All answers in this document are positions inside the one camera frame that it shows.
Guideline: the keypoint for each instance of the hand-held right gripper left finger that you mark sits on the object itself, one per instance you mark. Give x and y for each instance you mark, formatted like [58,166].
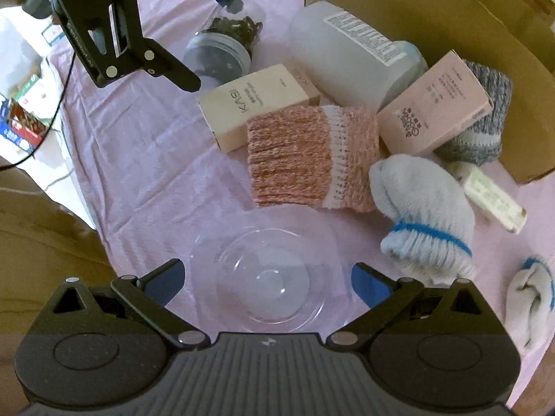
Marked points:
[167,281]

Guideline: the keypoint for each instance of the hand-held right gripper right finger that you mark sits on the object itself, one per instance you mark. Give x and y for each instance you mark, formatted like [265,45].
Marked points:
[368,285]

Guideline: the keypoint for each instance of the glass jar with dried leaves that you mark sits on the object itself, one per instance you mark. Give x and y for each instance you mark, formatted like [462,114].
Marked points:
[217,58]

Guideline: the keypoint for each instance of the clear glass bowl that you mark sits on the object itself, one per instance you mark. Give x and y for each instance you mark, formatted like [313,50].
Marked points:
[269,286]

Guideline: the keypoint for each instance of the translucent plastic bottle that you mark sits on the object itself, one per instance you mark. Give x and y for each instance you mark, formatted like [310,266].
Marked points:
[347,60]

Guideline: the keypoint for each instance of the pink knitted sleeve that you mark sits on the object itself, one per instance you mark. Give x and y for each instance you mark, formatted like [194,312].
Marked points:
[295,160]

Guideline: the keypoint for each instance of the brown cardboard box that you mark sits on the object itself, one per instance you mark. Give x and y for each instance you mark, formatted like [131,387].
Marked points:
[498,30]

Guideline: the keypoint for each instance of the white plastic bag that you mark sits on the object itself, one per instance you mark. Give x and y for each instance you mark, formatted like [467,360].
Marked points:
[19,43]

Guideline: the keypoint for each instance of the pink tablecloth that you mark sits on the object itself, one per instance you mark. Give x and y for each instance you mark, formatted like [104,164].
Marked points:
[143,138]

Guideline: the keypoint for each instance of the white glove with blue band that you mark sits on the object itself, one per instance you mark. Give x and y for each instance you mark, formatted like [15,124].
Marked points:
[416,199]

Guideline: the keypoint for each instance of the beige carton box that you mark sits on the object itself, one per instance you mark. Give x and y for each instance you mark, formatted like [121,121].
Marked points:
[251,99]

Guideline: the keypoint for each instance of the colourful snack packet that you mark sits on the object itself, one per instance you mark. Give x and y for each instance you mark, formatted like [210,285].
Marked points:
[19,128]

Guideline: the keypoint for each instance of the green tissue packet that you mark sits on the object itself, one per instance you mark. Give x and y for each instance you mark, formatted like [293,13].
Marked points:
[490,195]

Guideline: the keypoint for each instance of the small white sock roll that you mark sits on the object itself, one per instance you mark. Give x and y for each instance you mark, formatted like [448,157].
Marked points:
[529,307]

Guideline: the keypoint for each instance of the pink carton box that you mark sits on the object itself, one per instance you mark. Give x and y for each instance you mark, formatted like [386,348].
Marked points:
[433,104]

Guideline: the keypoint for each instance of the grey knitted sleeve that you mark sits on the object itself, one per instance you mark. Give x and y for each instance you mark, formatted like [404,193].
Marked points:
[494,91]

